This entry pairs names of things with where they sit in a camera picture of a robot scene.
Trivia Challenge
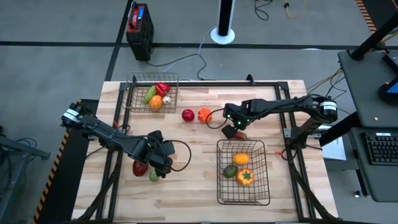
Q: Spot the green cucumber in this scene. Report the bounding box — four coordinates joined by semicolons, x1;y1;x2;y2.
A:
142;85;157;105

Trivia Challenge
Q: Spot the orange ribbed pumpkin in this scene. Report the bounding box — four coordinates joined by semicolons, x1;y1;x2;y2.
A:
197;108;213;124

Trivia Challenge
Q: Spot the yellow cable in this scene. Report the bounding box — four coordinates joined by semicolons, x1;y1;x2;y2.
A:
283;0;308;19

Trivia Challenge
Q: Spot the dark red apple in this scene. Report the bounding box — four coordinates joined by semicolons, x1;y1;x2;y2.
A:
132;160;149;177

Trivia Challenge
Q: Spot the light green lime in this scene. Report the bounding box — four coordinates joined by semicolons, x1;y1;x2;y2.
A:
148;169;160;184

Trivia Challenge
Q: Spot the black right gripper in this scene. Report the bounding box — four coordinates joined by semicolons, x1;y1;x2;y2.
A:
221;100;254;140

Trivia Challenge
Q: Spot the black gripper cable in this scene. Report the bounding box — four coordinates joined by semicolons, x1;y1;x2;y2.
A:
169;139;193;173
205;107;229;130

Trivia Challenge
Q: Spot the red bell pepper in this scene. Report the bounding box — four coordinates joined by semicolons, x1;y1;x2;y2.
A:
155;82;172;98

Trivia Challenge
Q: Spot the yellow lemon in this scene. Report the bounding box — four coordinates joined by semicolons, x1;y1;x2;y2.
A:
233;152;250;166

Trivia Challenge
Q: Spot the red tomato green calyx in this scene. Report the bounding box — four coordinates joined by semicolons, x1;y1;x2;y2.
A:
181;108;196;123

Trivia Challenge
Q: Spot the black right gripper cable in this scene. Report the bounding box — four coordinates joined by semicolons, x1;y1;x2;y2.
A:
205;107;229;130

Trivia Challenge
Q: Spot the orange persimmon green calyx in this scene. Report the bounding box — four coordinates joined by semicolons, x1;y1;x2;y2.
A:
236;168;255;187

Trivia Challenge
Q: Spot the dark green avocado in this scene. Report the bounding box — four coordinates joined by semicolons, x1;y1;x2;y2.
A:
223;164;239;179

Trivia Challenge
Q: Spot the black red case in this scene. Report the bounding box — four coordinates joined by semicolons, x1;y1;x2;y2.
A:
125;2;155;62

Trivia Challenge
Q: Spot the black keyboard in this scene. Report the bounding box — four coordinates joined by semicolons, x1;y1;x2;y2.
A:
364;131;398;166

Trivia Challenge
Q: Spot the white paper sheet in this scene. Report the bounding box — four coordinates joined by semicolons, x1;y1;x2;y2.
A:
322;124;348;162

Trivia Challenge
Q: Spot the black metal stand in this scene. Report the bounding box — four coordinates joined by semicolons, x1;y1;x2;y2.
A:
0;124;51;224

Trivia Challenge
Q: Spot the red chili pepper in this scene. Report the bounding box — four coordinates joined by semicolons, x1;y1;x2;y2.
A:
233;130;250;141

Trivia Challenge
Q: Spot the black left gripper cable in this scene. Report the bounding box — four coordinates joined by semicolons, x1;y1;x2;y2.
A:
169;139;193;173

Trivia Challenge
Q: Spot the black wire basket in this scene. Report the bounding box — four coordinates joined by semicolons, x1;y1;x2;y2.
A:
216;139;271;207

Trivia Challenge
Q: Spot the black aluminium rig frame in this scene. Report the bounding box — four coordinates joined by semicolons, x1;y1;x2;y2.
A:
71;79;340;223

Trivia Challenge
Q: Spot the black floor cable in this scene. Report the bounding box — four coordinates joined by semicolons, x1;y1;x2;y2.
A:
146;52;208;81

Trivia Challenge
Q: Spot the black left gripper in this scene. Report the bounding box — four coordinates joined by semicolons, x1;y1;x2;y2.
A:
144;129;176;179

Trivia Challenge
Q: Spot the grey desk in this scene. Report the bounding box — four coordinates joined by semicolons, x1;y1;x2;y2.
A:
337;49;398;203

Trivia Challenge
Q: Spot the black hazard striped mat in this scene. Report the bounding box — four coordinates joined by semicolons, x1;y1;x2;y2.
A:
355;0;398;34
30;98;100;224

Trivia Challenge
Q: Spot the white floor cable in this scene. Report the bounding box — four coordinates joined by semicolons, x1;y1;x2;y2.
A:
161;26;218;74

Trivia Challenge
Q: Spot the orange yellow bell pepper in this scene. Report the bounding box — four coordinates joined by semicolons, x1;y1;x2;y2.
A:
149;95;164;109

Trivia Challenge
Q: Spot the bronze wire basket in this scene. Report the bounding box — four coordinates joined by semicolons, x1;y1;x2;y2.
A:
122;72;180;114

